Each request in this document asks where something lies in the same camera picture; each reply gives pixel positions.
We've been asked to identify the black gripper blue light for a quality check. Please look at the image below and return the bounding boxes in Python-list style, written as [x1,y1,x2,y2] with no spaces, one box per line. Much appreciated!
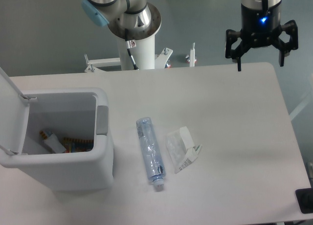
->
[224,3,299,72]

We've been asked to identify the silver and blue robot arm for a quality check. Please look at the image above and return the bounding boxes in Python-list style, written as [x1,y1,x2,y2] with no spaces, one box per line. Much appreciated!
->
[81,0,298,72]

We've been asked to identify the white open trash can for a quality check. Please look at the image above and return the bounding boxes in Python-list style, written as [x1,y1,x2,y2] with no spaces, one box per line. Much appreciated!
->
[0,71,113,191]

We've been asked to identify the black object at table corner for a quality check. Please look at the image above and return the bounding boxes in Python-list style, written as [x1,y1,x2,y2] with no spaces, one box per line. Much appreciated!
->
[295,188,313,214]

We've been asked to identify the crushed clear plastic bottle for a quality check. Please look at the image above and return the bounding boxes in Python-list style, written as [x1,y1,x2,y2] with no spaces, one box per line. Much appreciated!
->
[136,117,166,192]

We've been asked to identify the orange striped wrapper in bin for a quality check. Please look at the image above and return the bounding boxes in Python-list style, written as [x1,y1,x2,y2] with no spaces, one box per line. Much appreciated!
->
[62,137,94,153]

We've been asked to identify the white tube in bin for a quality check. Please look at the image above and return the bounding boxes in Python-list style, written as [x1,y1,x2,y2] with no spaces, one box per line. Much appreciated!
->
[39,130,66,154]

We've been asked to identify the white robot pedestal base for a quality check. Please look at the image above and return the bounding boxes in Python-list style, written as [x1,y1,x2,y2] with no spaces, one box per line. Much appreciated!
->
[84,34,199,73]

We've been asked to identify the black cable on pedestal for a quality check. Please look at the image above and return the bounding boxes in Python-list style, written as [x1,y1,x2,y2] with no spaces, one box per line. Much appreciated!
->
[124,28,139,70]

